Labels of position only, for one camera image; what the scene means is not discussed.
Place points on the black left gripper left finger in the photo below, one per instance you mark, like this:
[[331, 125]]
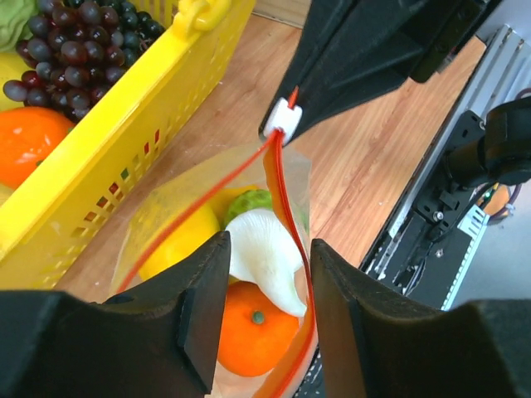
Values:
[[158, 339]]

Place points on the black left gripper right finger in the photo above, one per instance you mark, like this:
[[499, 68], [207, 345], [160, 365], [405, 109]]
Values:
[[375, 342]]

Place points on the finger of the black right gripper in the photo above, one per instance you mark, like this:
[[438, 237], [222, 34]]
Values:
[[430, 31], [345, 58]]

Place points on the orange fruit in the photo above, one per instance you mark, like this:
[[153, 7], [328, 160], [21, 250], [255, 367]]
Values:
[[255, 334]]

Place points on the clear zip top bag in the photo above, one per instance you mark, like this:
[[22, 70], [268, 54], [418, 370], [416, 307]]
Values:
[[217, 182]]

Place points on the yellow lemon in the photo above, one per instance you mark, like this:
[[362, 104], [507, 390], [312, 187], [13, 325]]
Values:
[[183, 241]]

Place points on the green sugar apple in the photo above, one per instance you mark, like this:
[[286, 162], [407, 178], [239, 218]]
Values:
[[249, 200]]

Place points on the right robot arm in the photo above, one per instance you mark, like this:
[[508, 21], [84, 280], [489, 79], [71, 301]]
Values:
[[506, 150]]

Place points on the yellow plastic basket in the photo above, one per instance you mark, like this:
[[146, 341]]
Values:
[[48, 221]]

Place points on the black grape bunch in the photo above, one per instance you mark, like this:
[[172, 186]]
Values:
[[139, 30]]

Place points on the orange in basket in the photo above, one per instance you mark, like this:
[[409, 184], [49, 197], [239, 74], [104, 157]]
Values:
[[28, 136]]

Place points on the dark grape bunch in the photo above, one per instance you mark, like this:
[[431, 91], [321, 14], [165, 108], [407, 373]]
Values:
[[73, 56]]

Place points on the green cabbage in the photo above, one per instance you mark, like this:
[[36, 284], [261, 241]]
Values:
[[14, 16]]

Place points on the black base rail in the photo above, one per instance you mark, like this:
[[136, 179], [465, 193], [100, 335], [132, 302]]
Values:
[[416, 252]]

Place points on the white cable duct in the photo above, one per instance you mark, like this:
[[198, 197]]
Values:
[[474, 224]]

